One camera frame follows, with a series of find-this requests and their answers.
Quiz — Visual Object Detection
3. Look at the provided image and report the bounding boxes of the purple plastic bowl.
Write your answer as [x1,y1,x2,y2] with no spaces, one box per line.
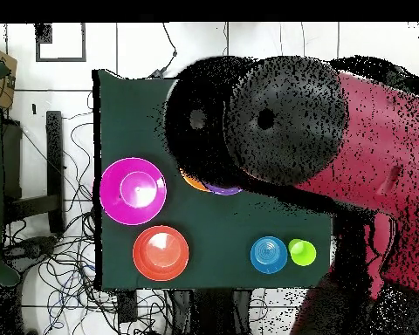
[202,181,244,196]

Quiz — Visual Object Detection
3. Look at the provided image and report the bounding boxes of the large orange plastic bowl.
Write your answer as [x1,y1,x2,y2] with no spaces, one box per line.
[179,168,211,193]

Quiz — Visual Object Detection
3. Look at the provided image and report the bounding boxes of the dark green table cloth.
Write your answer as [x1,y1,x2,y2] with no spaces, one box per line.
[92,69,334,291]

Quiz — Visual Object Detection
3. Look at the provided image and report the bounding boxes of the large pink plastic bowl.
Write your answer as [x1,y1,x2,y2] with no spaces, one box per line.
[99,157,168,227]

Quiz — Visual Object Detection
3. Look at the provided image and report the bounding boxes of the blue plastic bowl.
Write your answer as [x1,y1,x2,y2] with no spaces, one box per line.
[250,236,289,275]

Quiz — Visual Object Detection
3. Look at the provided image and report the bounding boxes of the red-orange plastic bowl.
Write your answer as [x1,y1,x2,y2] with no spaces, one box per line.
[132,225,190,282]

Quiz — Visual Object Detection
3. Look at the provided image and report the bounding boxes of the lime green plastic cup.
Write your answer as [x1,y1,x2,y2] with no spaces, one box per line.
[288,238,318,267]

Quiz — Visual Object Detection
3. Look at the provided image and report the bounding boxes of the cardboard box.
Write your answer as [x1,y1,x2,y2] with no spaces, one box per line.
[0,50,18,109]

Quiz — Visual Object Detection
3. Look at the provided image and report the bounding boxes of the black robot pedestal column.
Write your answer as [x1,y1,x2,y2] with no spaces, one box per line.
[170,288,254,335]

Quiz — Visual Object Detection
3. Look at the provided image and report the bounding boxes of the tangle of floor cables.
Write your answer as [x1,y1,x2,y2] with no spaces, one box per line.
[3,90,168,335]

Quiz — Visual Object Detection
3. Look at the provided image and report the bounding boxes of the black cable with adapter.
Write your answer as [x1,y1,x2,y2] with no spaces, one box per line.
[148,22,178,79]

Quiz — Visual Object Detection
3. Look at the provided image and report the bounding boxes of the black metal frame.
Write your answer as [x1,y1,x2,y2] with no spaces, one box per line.
[1,110,65,235]

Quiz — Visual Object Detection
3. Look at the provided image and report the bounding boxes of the black square floor frame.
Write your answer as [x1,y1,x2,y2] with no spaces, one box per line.
[35,22,87,63]

